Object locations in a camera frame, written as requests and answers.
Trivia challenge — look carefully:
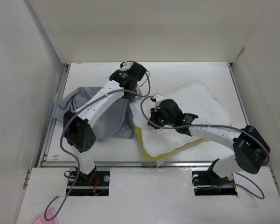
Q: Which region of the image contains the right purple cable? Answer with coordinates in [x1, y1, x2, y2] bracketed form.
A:
[141, 95, 271, 200]

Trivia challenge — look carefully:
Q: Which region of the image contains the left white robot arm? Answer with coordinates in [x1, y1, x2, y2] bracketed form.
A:
[60, 61, 149, 185]

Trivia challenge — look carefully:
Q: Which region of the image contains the white foam front board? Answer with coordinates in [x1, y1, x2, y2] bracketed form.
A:
[17, 168, 280, 224]

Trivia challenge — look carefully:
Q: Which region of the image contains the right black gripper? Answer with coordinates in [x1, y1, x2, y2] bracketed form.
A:
[147, 105, 175, 130]

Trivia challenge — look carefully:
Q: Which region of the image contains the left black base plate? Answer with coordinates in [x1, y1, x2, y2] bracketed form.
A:
[69, 171, 110, 196]

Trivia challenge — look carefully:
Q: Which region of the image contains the aluminium front rail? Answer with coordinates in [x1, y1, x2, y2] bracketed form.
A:
[38, 161, 211, 168]

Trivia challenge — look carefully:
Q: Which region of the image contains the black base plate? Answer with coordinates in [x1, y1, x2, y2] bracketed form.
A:
[192, 170, 238, 196]
[69, 171, 110, 196]

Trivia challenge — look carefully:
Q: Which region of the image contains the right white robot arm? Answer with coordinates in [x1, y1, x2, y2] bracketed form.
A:
[147, 95, 270, 185]

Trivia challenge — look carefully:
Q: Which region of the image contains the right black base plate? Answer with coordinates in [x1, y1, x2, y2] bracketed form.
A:
[192, 170, 238, 196]

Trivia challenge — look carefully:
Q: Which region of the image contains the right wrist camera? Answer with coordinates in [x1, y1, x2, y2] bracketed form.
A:
[150, 93, 166, 111]

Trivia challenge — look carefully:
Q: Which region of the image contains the white pillow yellow edge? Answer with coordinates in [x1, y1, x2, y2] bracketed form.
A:
[130, 81, 232, 161]

